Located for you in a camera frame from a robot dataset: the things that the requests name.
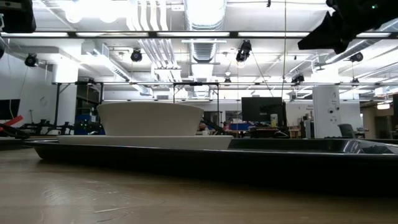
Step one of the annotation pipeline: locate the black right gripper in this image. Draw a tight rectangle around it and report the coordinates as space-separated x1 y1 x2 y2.
297 0 398 55

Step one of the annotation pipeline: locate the beige bowl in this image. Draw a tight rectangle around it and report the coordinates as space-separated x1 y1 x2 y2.
96 101 205 137

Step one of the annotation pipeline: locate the white round plate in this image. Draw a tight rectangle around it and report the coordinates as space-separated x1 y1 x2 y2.
57 134 234 151

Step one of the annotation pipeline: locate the black plastic serving tray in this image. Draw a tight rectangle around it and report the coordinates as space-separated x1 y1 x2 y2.
22 138 398 195

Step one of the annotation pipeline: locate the white pillar cabinet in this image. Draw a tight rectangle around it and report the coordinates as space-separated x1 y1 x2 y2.
312 85 342 139

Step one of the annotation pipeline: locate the dark office chair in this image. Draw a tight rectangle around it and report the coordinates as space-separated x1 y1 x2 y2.
338 123 356 139

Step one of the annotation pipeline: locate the black overhead light bar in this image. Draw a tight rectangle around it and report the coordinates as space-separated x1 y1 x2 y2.
0 30 398 39

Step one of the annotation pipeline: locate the black computer monitor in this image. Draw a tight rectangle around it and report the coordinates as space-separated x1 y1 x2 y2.
241 96 287 128

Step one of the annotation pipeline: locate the dark shelf rack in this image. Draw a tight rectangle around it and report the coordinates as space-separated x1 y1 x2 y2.
74 81 104 116

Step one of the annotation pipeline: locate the black background machinery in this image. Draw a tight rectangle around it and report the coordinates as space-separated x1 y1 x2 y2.
18 119 75 136

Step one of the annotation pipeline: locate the red bar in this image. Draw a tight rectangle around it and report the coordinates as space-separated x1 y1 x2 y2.
0 115 24 131

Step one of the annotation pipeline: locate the thin hanging cable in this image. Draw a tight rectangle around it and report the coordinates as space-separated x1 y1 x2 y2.
281 0 287 98

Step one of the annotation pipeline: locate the silver ventilation duct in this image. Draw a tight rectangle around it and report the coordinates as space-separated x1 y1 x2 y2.
183 0 227 63

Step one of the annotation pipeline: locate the black stand frame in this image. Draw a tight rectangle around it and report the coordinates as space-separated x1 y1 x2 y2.
172 82 221 123

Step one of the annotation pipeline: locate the black wall screen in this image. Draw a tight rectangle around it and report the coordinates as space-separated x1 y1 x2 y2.
0 99 21 121

